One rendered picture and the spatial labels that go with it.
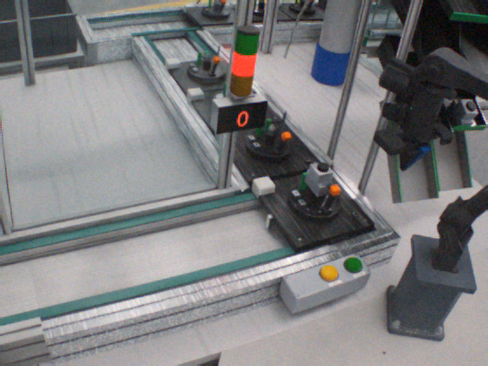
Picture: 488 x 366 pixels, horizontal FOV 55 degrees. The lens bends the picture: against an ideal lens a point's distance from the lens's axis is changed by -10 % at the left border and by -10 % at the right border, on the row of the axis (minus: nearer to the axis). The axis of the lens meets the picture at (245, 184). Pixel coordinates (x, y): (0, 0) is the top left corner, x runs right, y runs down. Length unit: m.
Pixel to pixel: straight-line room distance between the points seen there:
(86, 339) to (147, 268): 0.24
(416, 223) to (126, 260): 0.85
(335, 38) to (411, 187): 0.87
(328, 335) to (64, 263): 0.64
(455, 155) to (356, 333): 0.64
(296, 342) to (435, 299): 0.33
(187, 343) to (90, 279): 0.26
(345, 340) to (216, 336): 0.30
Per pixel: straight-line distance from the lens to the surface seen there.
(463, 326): 1.35
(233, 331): 1.15
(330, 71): 2.14
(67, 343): 1.06
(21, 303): 1.16
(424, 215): 1.60
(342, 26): 2.07
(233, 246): 1.25
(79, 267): 1.20
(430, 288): 1.14
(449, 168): 1.53
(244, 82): 1.11
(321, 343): 1.17
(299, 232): 1.24
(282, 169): 1.41
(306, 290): 1.13
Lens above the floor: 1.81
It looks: 39 degrees down
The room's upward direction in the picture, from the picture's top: 9 degrees clockwise
